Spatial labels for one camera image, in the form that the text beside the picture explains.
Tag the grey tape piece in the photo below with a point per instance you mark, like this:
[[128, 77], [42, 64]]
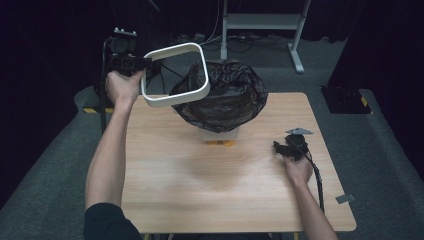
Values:
[[345, 199]]

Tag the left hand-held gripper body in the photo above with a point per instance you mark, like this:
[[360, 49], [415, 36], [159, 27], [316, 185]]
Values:
[[125, 56]]

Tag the white metal stand frame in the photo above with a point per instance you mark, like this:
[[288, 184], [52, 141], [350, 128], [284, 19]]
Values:
[[263, 21]]

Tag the person's black left sleeve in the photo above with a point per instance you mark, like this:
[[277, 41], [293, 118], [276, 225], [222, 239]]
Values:
[[106, 223]]

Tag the cream trash can with face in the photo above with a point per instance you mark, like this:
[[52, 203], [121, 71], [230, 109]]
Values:
[[220, 135]]

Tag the person's left hand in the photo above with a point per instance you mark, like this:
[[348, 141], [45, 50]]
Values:
[[123, 88]]

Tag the black base with yellow mark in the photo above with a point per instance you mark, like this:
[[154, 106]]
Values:
[[343, 100]]

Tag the person's right hand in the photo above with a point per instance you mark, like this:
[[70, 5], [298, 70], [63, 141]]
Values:
[[300, 171]]

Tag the black plastic trash bag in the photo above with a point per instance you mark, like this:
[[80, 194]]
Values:
[[230, 100]]

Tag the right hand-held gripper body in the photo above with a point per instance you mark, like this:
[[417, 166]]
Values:
[[298, 146]]

